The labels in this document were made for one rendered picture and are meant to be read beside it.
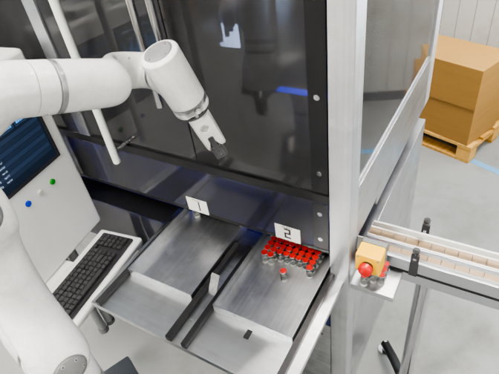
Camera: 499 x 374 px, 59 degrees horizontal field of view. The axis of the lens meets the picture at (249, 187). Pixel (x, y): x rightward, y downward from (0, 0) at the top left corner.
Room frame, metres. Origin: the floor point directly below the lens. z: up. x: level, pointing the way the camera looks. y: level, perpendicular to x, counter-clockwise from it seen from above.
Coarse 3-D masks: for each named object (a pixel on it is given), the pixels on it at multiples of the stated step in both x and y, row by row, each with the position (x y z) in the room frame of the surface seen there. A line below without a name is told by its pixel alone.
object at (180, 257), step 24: (192, 216) 1.24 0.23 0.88; (168, 240) 1.13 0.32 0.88; (192, 240) 1.11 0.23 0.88; (216, 240) 1.09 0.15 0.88; (144, 264) 1.03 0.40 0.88; (168, 264) 1.02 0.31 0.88; (192, 264) 1.00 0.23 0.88; (216, 264) 0.96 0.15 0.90; (168, 288) 0.90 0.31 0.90; (192, 288) 0.90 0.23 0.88
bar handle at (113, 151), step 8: (48, 0) 1.22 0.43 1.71; (56, 0) 1.22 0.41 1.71; (56, 8) 1.22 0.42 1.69; (56, 16) 1.22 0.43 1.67; (64, 16) 1.23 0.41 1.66; (64, 24) 1.22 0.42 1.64; (64, 32) 1.22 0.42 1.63; (64, 40) 1.22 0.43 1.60; (72, 40) 1.22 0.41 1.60; (72, 48) 1.22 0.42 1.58; (72, 56) 1.22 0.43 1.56; (80, 56) 1.23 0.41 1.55; (96, 112) 1.22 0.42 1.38; (104, 120) 1.23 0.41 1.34; (104, 128) 1.22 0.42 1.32; (104, 136) 1.22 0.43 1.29; (112, 144) 1.22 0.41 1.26; (112, 152) 1.22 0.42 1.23; (112, 160) 1.22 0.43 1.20
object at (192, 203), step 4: (188, 200) 1.15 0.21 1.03; (192, 200) 1.14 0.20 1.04; (196, 200) 1.13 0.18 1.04; (200, 200) 1.12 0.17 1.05; (188, 204) 1.16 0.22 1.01; (192, 204) 1.14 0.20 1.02; (196, 204) 1.13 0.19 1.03; (200, 204) 1.12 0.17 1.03; (204, 204) 1.11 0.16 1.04; (192, 208) 1.15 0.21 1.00; (196, 208) 1.14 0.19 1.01; (200, 208) 1.13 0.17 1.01; (204, 208) 1.12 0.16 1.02; (200, 212) 1.13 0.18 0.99; (204, 212) 1.12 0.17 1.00; (208, 212) 1.11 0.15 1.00
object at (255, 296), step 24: (264, 240) 1.05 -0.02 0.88; (264, 264) 0.95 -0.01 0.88; (240, 288) 0.87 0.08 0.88; (264, 288) 0.85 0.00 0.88; (288, 288) 0.84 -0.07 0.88; (312, 288) 0.83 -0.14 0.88; (240, 312) 0.78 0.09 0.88; (264, 312) 0.77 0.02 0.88; (288, 312) 0.75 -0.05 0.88; (288, 336) 0.66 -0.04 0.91
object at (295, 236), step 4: (276, 224) 0.96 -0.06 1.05; (276, 228) 0.96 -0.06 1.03; (280, 228) 0.95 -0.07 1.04; (284, 228) 0.94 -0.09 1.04; (288, 228) 0.93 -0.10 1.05; (292, 228) 0.93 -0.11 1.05; (276, 232) 0.96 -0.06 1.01; (280, 232) 0.95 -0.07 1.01; (288, 232) 0.93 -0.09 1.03; (292, 232) 0.93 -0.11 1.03; (296, 232) 0.92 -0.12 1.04; (276, 236) 0.96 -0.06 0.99; (280, 236) 0.95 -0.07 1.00; (288, 236) 0.93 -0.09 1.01; (292, 236) 0.93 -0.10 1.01; (296, 236) 0.92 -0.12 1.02; (292, 240) 0.93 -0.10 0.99; (296, 240) 0.92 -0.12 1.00; (300, 240) 0.91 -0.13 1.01
